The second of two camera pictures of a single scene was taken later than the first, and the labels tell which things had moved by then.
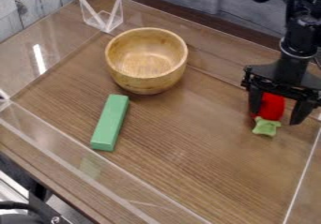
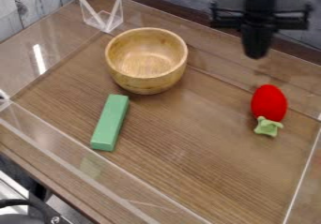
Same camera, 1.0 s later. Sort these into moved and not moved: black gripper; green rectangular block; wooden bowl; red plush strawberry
Moved: black gripper
Not moved: green rectangular block; wooden bowl; red plush strawberry
